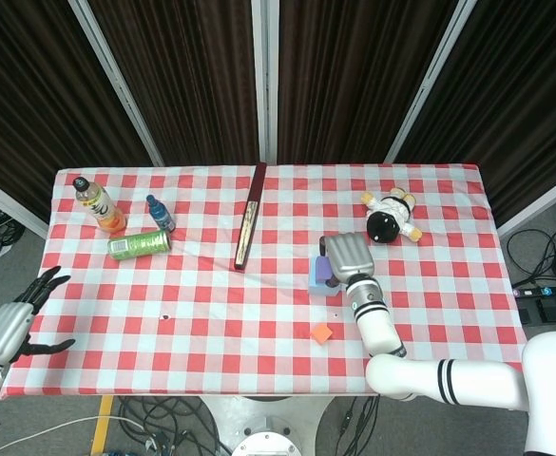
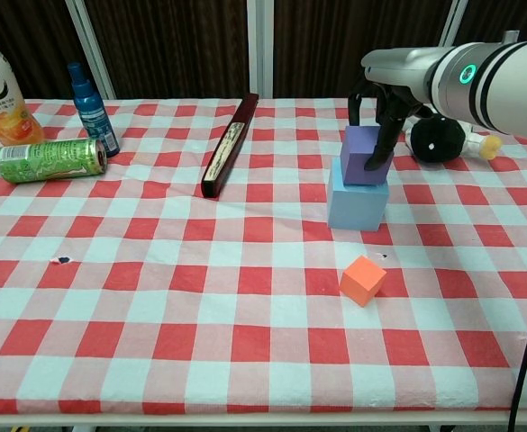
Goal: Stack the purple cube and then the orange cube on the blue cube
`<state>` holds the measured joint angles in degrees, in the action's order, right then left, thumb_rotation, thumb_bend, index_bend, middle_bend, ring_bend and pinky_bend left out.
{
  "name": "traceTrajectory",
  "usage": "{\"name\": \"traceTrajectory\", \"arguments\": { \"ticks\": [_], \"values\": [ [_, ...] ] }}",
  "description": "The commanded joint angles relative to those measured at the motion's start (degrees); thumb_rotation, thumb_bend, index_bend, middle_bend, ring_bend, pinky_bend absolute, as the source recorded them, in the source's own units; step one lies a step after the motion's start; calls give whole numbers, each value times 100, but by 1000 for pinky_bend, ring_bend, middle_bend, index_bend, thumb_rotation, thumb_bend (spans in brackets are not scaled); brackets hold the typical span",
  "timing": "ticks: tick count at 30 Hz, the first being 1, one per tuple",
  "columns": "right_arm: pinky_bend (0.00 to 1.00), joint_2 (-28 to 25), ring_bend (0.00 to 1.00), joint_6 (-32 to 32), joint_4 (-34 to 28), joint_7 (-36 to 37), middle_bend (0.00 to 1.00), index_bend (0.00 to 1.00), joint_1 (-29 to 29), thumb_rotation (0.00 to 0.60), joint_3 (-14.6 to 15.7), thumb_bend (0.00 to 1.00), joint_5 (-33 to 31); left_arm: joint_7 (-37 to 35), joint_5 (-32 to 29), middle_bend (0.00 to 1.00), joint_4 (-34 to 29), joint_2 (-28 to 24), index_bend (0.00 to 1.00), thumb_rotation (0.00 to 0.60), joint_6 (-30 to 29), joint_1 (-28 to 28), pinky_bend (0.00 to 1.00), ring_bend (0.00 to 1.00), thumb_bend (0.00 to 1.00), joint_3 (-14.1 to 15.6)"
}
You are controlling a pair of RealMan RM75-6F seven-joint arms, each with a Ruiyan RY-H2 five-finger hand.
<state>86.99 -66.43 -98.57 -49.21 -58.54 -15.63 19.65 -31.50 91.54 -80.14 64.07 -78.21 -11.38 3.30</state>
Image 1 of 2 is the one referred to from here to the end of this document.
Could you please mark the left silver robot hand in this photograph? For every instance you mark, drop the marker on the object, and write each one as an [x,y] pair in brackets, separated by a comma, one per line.
[4,330]

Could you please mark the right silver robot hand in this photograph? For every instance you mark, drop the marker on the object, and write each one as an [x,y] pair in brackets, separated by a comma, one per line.
[351,256]

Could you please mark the purple cube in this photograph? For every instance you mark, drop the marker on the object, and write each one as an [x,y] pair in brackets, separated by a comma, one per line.
[322,271]

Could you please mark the small orange cube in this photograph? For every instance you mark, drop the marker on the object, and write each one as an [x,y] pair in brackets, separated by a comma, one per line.
[321,334]

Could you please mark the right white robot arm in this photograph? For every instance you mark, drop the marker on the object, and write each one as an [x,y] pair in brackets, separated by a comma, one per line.
[448,375]

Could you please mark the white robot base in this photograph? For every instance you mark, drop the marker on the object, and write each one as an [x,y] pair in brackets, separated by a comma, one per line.
[268,423]

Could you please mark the large light blue cube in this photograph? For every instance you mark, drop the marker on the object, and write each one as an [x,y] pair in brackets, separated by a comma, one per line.
[320,290]

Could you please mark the black headed plush doll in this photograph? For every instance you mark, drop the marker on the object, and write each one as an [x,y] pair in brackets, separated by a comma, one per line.
[387,221]

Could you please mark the dark red long box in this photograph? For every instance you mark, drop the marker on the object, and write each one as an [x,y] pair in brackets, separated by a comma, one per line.
[249,223]

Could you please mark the red white checkered tablecloth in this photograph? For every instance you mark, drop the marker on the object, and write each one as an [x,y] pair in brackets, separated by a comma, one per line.
[239,323]

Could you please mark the yellow floor tape strip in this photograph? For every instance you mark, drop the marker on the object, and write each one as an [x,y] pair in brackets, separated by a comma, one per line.
[101,425]

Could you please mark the orange juice bottle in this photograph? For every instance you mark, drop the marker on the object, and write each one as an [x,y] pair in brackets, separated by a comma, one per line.
[99,206]

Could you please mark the green drink can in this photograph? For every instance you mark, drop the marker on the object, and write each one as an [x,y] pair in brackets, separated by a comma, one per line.
[139,244]

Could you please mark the dark brown curtain panel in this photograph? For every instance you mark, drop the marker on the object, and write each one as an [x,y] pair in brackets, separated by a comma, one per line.
[520,104]
[349,81]
[30,104]
[187,81]

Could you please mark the blue spray bottle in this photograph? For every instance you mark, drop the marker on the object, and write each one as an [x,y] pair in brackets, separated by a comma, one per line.
[161,216]

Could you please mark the white partition post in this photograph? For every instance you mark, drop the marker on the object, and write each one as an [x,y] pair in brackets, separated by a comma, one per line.
[116,81]
[264,81]
[6,202]
[429,81]
[543,199]

